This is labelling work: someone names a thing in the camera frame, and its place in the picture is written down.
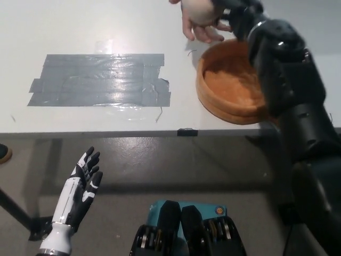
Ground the dark shoe with tan sole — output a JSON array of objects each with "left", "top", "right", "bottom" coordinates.
[{"left": 0, "top": 143, "right": 13, "bottom": 165}]

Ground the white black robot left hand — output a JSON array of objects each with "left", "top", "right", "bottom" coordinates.
[{"left": 50, "top": 146, "right": 104, "bottom": 231}]

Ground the white plush dumpling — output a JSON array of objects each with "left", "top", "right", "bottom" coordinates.
[{"left": 181, "top": 0, "right": 215, "bottom": 27}]

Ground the black teal robot torso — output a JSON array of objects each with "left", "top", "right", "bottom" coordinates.
[{"left": 129, "top": 199, "right": 247, "bottom": 256}]

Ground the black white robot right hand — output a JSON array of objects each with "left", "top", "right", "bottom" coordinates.
[{"left": 210, "top": 0, "right": 267, "bottom": 41}]

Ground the small black tape piece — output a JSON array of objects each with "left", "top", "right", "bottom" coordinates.
[{"left": 177, "top": 128, "right": 198, "bottom": 137}]

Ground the grey duct tape patch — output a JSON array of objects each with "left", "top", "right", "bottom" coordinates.
[{"left": 26, "top": 54, "right": 171, "bottom": 107}]

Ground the person's bare hand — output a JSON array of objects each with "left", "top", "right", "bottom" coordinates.
[{"left": 169, "top": 0, "right": 232, "bottom": 44}]

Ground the black metal table leg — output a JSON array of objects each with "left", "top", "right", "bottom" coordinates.
[{"left": 0, "top": 186, "right": 53, "bottom": 241}]

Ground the orange soft plush plate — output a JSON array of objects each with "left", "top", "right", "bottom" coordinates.
[{"left": 196, "top": 38, "right": 279, "bottom": 125}]

